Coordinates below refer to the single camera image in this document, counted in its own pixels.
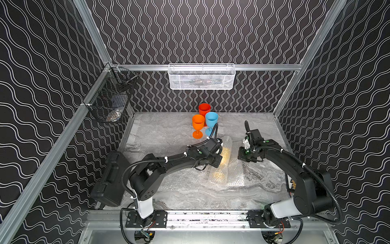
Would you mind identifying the black plastic case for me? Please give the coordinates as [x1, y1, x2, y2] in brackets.
[91, 151, 130, 207]

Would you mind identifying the white wire basket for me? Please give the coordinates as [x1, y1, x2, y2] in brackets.
[168, 63, 236, 90]

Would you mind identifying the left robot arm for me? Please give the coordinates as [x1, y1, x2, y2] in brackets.
[120, 124, 223, 220]

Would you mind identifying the black wire basket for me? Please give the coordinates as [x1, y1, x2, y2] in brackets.
[82, 63, 140, 124]

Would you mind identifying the blue glass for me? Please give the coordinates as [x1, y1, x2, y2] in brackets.
[205, 112, 218, 137]

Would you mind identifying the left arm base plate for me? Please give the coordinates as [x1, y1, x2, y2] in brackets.
[125, 210, 168, 228]

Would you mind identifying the yellow glass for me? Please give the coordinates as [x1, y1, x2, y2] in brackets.
[208, 136, 233, 187]

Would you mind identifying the black box with orange parts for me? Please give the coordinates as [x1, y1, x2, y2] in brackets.
[286, 175, 296, 193]

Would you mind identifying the orange glass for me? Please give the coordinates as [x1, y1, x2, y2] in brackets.
[192, 114, 205, 139]

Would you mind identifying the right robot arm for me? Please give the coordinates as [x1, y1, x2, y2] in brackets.
[238, 122, 343, 226]

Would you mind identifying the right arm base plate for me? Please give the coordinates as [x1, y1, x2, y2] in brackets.
[246, 210, 291, 229]

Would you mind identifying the red wine glass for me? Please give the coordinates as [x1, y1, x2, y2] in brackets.
[198, 103, 211, 127]

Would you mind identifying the bubble wrap of orange glass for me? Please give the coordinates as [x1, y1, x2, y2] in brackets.
[130, 152, 214, 202]

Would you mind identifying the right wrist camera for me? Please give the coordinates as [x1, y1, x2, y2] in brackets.
[242, 137, 250, 150]

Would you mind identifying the bubble wrap of yellow glass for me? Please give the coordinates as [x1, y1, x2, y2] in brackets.
[206, 139, 250, 191]

